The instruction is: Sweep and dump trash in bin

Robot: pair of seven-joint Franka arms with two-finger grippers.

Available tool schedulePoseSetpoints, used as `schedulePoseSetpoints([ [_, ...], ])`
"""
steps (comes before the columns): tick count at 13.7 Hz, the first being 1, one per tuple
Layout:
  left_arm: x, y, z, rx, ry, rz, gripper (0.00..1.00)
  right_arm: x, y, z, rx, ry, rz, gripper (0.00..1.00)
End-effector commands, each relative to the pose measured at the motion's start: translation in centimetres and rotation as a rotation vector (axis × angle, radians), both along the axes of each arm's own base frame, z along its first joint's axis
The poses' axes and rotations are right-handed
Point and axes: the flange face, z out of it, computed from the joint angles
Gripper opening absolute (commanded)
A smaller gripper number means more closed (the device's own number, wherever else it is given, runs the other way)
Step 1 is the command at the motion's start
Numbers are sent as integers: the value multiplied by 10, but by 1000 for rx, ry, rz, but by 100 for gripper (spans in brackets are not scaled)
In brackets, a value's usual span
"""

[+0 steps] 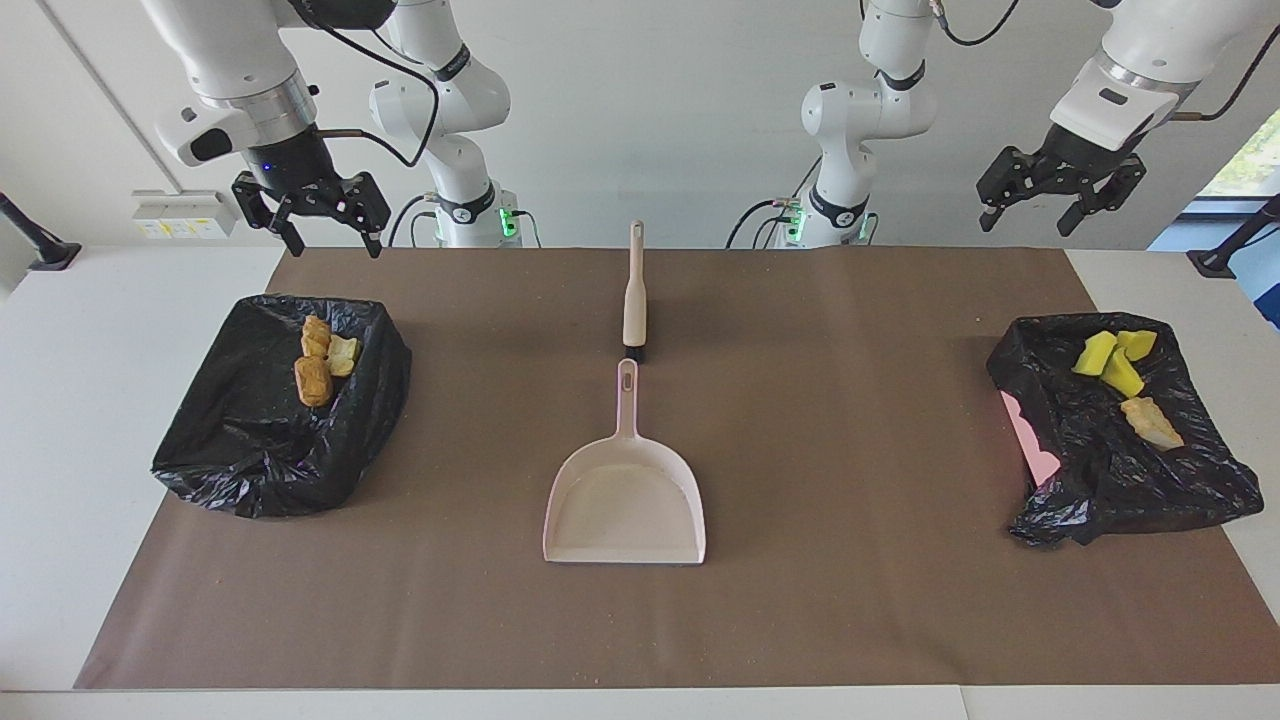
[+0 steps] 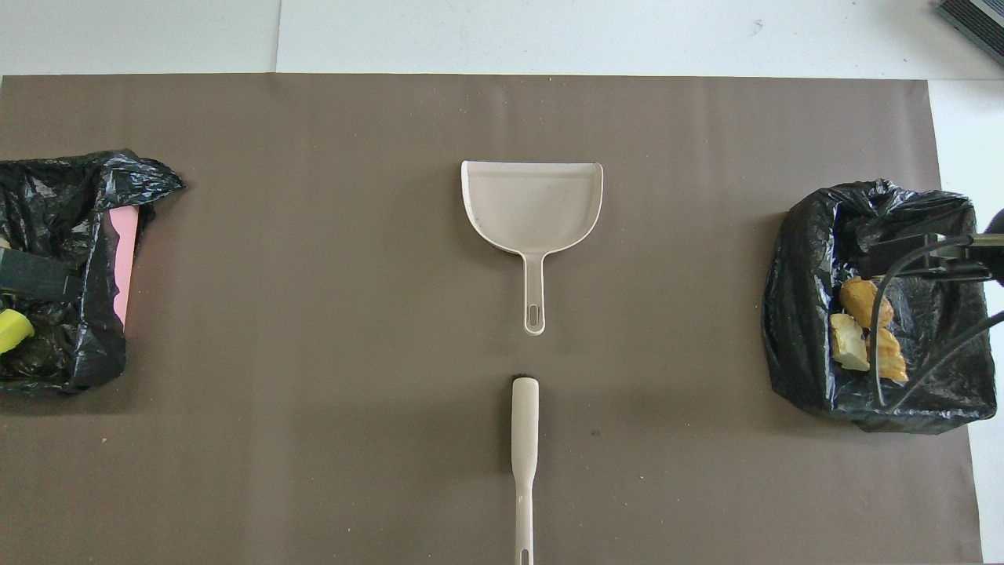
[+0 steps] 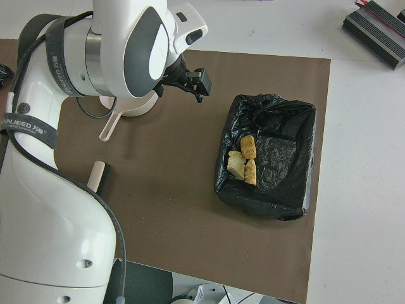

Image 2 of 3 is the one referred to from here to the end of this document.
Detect brown paper table mat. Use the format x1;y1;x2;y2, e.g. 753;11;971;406
0;74;985;565

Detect pale flaky bread toy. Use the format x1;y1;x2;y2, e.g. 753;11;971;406
830;312;871;372

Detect beige plastic dustpan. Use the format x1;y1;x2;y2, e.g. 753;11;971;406
460;161;605;336

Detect yellow wedge sponge piece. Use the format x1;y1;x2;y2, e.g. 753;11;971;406
0;308;35;355

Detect loose black trash bag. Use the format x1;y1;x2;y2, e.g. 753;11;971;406
0;149;186;396

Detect striped croissant toy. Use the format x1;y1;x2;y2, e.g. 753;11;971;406
865;327;909;383

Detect brown bread roll toy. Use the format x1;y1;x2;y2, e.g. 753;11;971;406
840;275;895;330

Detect bin lined with black bag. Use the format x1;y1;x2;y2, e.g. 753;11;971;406
762;180;999;435

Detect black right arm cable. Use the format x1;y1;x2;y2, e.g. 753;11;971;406
863;231;1004;409

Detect dark ribbed panel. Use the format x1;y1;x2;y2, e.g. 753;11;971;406
933;0;1004;67

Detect beige hand brush black bristles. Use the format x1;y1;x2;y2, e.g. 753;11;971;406
511;374;540;565

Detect pink plastic bin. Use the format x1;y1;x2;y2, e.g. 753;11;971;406
107;206;140;326

